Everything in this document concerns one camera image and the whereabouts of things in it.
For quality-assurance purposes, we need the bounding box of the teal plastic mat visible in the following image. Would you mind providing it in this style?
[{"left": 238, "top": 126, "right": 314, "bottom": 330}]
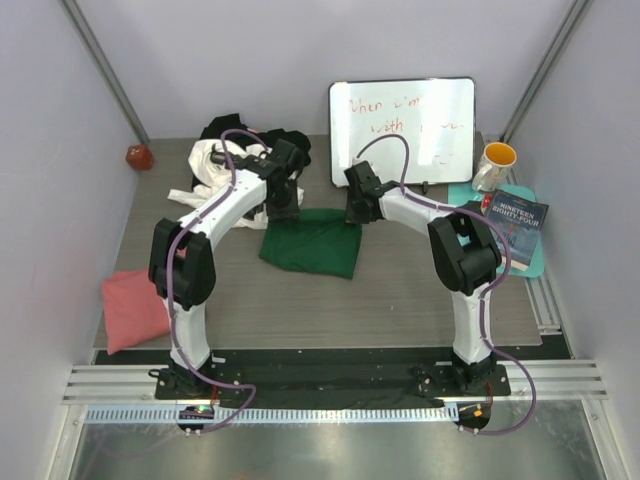
[{"left": 448, "top": 183, "right": 548, "bottom": 278}]

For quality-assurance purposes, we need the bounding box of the small red cube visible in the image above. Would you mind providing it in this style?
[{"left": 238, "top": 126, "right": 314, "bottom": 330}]
[{"left": 125, "top": 144, "right": 154, "bottom": 171}]

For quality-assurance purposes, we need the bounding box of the black t-shirt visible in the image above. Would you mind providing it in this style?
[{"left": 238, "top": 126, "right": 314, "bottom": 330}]
[{"left": 199, "top": 113, "right": 311, "bottom": 167}]

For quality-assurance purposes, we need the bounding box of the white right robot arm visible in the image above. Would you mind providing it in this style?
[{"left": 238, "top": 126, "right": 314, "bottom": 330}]
[{"left": 345, "top": 162, "right": 502, "bottom": 395}]

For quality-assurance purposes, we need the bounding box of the Nineteen Eighty-Four book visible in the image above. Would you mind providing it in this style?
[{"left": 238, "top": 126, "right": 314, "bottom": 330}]
[{"left": 484, "top": 185, "right": 549, "bottom": 278}]

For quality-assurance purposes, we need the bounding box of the white dry-erase board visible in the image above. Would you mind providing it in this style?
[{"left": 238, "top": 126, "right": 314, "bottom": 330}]
[{"left": 329, "top": 77, "right": 476, "bottom": 187}]

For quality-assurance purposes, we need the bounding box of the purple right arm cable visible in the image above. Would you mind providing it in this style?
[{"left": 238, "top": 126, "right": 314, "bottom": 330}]
[{"left": 354, "top": 134, "right": 539, "bottom": 436}]

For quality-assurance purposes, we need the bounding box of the green t-shirt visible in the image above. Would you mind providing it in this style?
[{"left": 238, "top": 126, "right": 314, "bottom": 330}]
[{"left": 259, "top": 208, "right": 363, "bottom": 280}]

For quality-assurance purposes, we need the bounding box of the white mug orange inside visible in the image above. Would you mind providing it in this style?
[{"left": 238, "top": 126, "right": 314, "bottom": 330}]
[{"left": 472, "top": 142, "right": 517, "bottom": 192}]

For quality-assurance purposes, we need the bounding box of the aluminium frame rail front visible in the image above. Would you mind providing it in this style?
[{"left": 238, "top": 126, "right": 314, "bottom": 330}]
[{"left": 63, "top": 359, "right": 608, "bottom": 404}]

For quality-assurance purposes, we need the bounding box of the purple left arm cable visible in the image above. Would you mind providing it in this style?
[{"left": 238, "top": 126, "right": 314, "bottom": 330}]
[{"left": 167, "top": 128, "right": 259, "bottom": 434}]

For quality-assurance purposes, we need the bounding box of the white slotted cable duct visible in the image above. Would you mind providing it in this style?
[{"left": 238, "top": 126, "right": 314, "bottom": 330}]
[{"left": 85, "top": 404, "right": 459, "bottom": 425}]

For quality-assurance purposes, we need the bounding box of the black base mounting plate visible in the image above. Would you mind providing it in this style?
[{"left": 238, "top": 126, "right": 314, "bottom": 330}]
[{"left": 149, "top": 347, "right": 511, "bottom": 408}]

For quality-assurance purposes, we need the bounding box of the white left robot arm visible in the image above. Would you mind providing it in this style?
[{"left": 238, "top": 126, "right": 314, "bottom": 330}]
[{"left": 148, "top": 139, "right": 308, "bottom": 399}]

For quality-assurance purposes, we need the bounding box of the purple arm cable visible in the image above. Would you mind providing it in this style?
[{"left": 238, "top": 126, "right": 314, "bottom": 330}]
[
  {"left": 167, "top": 128, "right": 259, "bottom": 434},
  {"left": 354, "top": 134, "right": 539, "bottom": 436}
]

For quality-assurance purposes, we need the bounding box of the folded pink t-shirt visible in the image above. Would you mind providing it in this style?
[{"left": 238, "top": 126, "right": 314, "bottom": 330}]
[{"left": 101, "top": 269, "right": 170, "bottom": 355}]

